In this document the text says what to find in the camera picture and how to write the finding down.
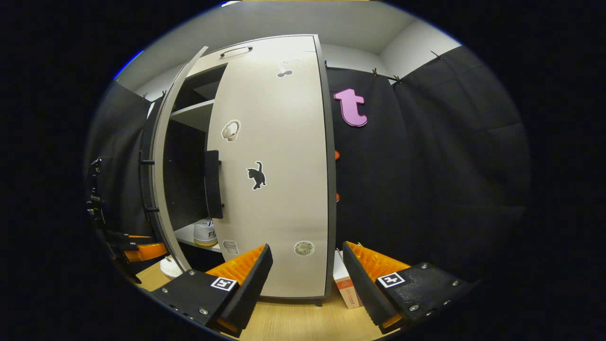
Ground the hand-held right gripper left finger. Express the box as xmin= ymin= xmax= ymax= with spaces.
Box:
xmin=151 ymin=244 xmax=274 ymax=338

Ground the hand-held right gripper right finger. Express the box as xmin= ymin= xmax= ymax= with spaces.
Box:
xmin=342 ymin=241 xmax=474 ymax=334

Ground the white cabinet door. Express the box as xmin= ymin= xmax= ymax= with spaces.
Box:
xmin=149 ymin=46 xmax=209 ymax=273
xmin=206 ymin=47 xmax=337 ymax=300

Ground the white and orange carton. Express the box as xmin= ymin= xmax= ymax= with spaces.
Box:
xmin=333 ymin=250 xmax=364 ymax=309

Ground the white cabinet drawer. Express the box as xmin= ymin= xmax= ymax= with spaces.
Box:
xmin=187 ymin=34 xmax=317 ymax=79

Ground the white round bowl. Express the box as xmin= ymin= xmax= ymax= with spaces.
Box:
xmin=160 ymin=257 xmax=183 ymax=278

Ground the white striped shoe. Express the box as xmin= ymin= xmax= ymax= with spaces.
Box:
xmin=193 ymin=219 xmax=219 ymax=247

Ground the white shoe cabinet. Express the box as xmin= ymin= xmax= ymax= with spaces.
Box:
xmin=161 ymin=34 xmax=338 ymax=306

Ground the black backdrop cloth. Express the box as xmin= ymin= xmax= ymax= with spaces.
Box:
xmin=85 ymin=45 xmax=531 ymax=285

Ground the black drawer handle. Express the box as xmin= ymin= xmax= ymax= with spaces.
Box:
xmin=219 ymin=45 xmax=253 ymax=58

